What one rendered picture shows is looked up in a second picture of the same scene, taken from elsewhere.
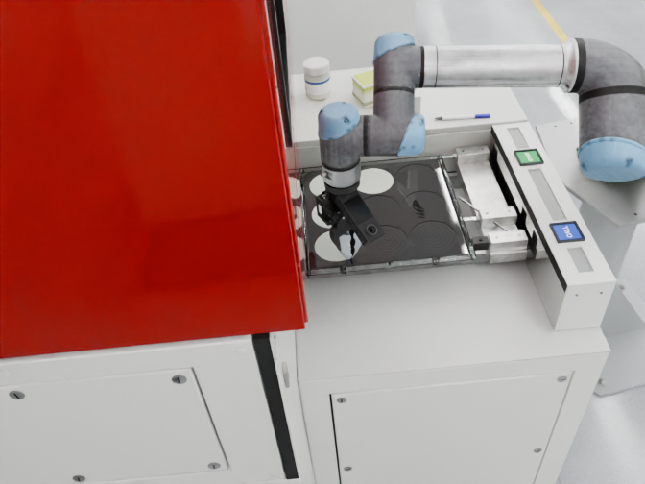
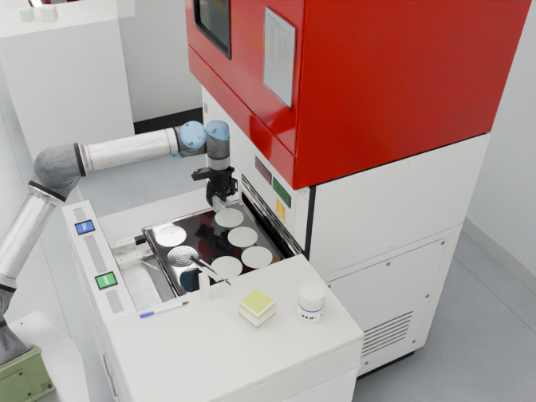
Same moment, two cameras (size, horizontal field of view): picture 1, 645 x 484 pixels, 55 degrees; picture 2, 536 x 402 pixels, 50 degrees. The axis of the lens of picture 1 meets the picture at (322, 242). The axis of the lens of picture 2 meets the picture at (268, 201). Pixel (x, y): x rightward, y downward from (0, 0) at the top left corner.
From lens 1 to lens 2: 2.52 m
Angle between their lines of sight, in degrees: 93
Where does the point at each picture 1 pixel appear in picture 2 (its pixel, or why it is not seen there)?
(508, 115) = (123, 323)
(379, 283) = not seen: hidden behind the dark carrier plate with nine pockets
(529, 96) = not seen: outside the picture
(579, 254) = (79, 218)
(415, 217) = (186, 245)
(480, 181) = (144, 295)
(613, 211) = (38, 321)
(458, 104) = (171, 329)
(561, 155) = (72, 378)
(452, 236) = (158, 238)
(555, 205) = (89, 247)
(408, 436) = not seen: hidden behind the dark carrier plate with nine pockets
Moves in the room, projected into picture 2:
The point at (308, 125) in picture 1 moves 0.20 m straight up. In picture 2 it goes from (294, 274) to (298, 224)
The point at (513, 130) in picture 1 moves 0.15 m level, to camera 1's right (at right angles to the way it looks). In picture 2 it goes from (118, 312) to (64, 331)
